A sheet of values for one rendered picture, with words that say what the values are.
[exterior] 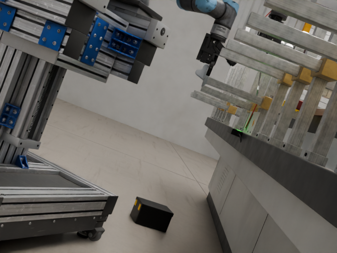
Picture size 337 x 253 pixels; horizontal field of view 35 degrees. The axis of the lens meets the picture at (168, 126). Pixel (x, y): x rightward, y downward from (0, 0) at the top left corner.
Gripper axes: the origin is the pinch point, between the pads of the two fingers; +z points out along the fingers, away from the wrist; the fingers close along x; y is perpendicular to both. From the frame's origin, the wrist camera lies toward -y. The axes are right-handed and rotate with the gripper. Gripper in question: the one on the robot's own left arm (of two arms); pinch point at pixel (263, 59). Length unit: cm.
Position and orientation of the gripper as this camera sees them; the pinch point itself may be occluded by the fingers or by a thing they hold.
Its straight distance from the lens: 224.1
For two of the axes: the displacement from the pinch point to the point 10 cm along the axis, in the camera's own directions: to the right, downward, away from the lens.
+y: -3.0, -1.7, 9.4
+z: -3.7, 9.3, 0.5
